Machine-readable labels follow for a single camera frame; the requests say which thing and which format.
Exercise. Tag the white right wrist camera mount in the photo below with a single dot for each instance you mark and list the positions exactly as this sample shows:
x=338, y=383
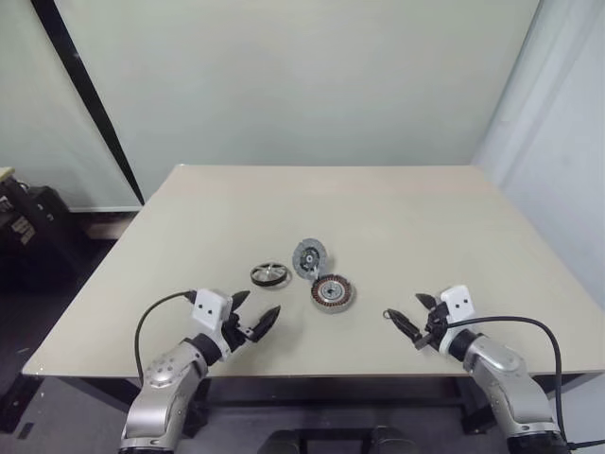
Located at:
x=456, y=302

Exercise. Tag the black equipment case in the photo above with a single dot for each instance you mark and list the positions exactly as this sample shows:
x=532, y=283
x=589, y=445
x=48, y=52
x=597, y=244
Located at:
x=33, y=217

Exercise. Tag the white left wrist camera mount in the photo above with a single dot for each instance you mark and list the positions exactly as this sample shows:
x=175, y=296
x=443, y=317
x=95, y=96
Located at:
x=208, y=307

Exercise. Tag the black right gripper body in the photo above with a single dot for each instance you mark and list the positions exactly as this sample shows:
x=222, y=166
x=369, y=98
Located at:
x=436, y=326

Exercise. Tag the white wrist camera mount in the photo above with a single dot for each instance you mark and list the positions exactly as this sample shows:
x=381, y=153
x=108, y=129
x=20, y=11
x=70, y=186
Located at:
x=208, y=307
x=456, y=302

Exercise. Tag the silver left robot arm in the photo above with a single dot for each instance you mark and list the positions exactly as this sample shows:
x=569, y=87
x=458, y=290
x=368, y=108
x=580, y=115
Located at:
x=165, y=378

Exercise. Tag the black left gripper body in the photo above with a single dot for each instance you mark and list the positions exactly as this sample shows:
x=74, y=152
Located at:
x=238, y=331

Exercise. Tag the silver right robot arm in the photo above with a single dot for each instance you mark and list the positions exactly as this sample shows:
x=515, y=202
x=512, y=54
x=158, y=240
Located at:
x=496, y=373

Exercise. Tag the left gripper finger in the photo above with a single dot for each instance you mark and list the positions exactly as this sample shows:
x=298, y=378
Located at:
x=265, y=321
x=240, y=300

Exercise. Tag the dark table frame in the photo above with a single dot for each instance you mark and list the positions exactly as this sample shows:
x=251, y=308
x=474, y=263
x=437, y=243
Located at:
x=331, y=399

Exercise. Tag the grey round motor cover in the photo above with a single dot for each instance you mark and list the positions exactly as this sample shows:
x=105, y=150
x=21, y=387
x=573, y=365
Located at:
x=309, y=257

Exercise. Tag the copper wound stator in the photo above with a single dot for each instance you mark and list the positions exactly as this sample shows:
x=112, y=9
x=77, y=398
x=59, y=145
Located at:
x=333, y=293

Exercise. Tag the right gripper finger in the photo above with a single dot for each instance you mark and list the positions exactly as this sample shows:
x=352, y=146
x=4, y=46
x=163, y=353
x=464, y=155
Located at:
x=427, y=301
x=404, y=324

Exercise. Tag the black diagonal strip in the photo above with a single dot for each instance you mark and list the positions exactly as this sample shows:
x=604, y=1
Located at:
x=94, y=109

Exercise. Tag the dark rounded shape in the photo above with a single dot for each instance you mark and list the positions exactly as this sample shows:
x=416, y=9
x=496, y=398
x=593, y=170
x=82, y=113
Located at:
x=394, y=440
x=288, y=442

